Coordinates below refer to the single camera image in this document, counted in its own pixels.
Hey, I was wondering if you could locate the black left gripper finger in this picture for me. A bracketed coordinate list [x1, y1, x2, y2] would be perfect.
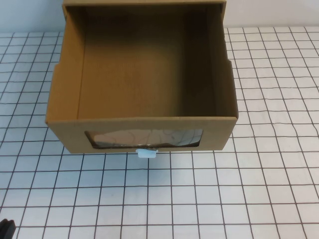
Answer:
[0, 218, 8, 239]
[7, 219, 16, 239]

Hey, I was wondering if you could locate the cardboard drawer with handle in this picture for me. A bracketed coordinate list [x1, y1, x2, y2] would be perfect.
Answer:
[44, 4, 239, 155]

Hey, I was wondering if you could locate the white plastic drawer handle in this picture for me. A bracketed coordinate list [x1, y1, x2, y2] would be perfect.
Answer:
[136, 147, 160, 159]

